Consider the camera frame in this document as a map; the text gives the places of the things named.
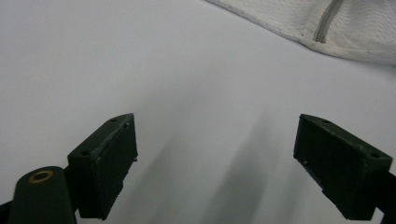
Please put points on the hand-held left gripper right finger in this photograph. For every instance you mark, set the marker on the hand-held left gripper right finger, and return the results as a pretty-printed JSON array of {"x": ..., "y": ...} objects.
[{"x": 339, "y": 168}]

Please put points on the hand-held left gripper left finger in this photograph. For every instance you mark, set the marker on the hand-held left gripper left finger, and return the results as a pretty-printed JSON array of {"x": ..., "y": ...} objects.
[{"x": 102, "y": 168}]

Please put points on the white mesh laundry bag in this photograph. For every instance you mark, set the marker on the white mesh laundry bag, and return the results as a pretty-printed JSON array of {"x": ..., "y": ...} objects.
[{"x": 358, "y": 25}]

